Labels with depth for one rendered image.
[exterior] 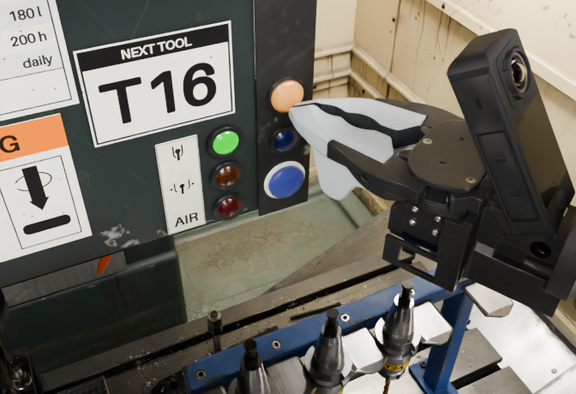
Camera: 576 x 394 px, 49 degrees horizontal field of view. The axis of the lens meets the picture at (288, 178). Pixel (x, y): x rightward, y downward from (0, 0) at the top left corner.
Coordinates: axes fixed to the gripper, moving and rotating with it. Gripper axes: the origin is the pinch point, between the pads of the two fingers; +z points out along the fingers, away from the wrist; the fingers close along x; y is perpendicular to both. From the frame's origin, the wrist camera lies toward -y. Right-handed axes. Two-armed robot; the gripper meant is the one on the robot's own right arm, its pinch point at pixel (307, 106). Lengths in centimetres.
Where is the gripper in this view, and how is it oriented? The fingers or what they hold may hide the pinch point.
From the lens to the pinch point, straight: 44.7
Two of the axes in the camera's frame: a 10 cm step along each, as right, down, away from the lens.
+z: -8.2, -3.7, 4.3
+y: -0.1, 7.7, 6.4
